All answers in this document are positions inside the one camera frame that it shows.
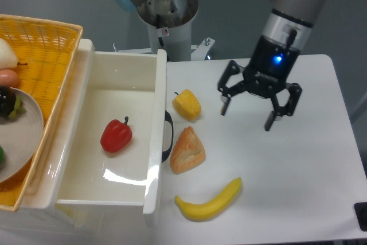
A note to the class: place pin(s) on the grey ribbed plate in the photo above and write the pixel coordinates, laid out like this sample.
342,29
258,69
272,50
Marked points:
21,137

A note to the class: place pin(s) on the pink sausage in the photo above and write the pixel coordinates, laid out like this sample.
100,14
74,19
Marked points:
9,78

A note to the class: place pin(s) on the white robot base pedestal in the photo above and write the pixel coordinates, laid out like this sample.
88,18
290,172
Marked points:
169,27

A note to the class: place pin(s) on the black object at table edge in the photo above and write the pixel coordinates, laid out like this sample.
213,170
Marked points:
361,214

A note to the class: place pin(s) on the triangular bread piece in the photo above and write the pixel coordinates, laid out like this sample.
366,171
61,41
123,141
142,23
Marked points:
188,152

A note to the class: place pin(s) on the yellow bell pepper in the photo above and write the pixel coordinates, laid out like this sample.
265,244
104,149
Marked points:
187,105

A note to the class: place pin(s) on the red bell pepper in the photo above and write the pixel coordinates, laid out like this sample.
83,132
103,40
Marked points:
116,135

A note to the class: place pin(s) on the white pear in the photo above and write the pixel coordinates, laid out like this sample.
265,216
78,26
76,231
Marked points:
8,58

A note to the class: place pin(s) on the yellow woven basket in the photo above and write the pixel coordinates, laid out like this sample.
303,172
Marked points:
46,50

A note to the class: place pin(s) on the yellow banana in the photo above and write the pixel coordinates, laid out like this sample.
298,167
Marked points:
213,207

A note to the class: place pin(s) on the green vegetable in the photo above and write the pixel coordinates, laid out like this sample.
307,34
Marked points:
2,156

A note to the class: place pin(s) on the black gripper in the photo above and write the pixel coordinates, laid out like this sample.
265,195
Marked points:
269,67

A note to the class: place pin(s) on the white plastic drawer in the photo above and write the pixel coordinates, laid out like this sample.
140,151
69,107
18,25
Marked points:
130,88

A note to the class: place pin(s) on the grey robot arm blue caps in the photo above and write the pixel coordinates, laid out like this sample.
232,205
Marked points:
287,17

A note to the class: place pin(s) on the dark purple eggplant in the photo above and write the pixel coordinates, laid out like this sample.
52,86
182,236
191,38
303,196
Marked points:
11,103

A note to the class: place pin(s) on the black drawer handle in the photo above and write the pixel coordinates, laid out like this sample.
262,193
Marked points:
168,136

